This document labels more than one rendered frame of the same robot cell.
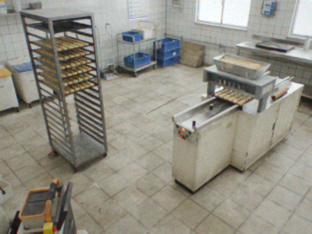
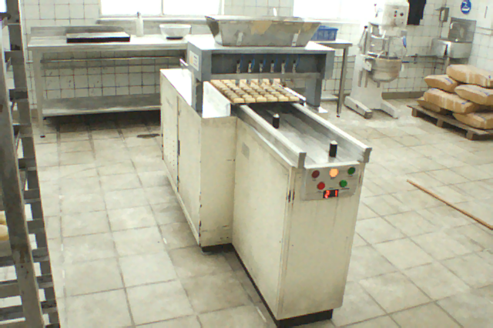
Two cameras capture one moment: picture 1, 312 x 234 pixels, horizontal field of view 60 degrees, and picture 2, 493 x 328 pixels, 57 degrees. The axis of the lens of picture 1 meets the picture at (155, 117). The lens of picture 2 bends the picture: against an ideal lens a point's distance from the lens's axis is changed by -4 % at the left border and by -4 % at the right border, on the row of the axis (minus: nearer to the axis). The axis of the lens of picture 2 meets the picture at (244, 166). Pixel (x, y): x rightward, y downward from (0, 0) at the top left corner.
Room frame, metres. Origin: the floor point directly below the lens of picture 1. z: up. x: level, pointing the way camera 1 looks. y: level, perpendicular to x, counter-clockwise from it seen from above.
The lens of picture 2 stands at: (1.91, 1.43, 1.51)
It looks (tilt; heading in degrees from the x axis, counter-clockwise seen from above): 22 degrees down; 293
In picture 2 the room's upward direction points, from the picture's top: 3 degrees clockwise
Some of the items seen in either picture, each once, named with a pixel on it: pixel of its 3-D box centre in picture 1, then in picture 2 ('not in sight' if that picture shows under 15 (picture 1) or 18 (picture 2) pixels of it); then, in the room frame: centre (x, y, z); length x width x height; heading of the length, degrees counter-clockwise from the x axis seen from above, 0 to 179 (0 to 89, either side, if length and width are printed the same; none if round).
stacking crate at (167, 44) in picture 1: (166, 44); not in sight; (6.97, -0.28, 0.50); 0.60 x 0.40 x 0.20; 137
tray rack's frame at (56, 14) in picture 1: (69, 92); not in sight; (2.91, 1.02, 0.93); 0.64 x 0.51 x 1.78; 45
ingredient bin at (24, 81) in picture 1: (31, 81); not in sight; (4.65, 2.29, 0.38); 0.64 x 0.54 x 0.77; 44
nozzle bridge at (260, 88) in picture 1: (236, 87); (259, 75); (2.86, -0.92, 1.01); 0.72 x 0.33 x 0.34; 43
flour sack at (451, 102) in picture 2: not in sight; (454, 100); (1.77, -4.43, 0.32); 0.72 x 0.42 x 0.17; 139
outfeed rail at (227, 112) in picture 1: (251, 99); (273, 95); (2.83, -1.10, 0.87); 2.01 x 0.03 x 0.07; 133
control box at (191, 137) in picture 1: (184, 132); (330, 180); (2.27, -0.28, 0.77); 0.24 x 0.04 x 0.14; 43
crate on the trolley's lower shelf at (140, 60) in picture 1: (137, 60); not in sight; (6.35, 0.44, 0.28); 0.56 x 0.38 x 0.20; 143
